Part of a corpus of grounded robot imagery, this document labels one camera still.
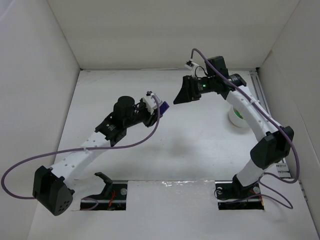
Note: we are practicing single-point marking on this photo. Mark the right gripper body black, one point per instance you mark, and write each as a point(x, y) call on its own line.
point(191, 88)

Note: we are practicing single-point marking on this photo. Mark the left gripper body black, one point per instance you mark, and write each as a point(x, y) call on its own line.
point(151, 119)

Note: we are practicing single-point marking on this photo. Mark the purple lego plate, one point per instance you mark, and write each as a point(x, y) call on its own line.
point(163, 108)

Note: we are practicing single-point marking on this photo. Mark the dark green curved lego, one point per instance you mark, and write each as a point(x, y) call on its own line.
point(239, 115)

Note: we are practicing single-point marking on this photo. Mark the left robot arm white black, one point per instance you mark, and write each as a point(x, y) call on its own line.
point(59, 185)

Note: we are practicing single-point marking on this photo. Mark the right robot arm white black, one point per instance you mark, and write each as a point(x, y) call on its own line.
point(274, 142)

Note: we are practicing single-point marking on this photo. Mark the white round divided container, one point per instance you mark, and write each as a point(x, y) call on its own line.
point(238, 122)

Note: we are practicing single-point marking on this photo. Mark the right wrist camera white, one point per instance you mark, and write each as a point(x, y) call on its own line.
point(192, 66)

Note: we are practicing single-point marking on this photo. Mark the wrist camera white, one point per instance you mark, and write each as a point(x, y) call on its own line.
point(150, 101)
point(192, 66)

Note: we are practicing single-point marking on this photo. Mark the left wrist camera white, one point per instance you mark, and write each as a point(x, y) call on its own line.
point(150, 101)

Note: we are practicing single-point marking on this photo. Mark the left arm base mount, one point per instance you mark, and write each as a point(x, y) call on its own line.
point(115, 200)

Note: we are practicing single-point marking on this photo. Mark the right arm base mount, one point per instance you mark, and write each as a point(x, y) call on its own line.
point(229, 198)

